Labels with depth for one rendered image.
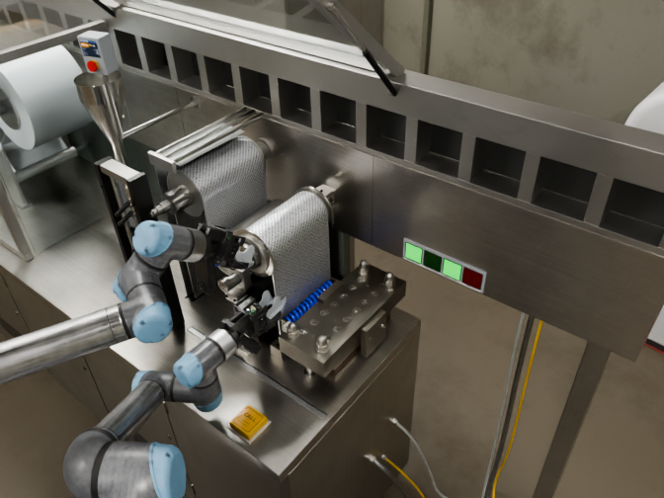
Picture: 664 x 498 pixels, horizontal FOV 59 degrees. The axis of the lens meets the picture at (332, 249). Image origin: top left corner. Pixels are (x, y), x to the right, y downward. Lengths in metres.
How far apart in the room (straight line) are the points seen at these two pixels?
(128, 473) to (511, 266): 0.96
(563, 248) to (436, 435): 1.45
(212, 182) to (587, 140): 0.93
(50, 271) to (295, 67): 1.16
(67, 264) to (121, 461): 1.20
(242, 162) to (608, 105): 2.36
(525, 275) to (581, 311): 0.15
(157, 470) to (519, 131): 0.98
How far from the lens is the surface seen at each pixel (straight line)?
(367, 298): 1.72
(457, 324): 3.12
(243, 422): 1.59
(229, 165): 1.67
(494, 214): 1.44
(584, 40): 3.54
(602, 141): 1.28
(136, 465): 1.18
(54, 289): 2.19
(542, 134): 1.31
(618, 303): 1.45
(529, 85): 3.76
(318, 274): 1.73
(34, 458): 2.93
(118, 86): 1.96
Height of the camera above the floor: 2.21
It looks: 38 degrees down
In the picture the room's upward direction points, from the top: 2 degrees counter-clockwise
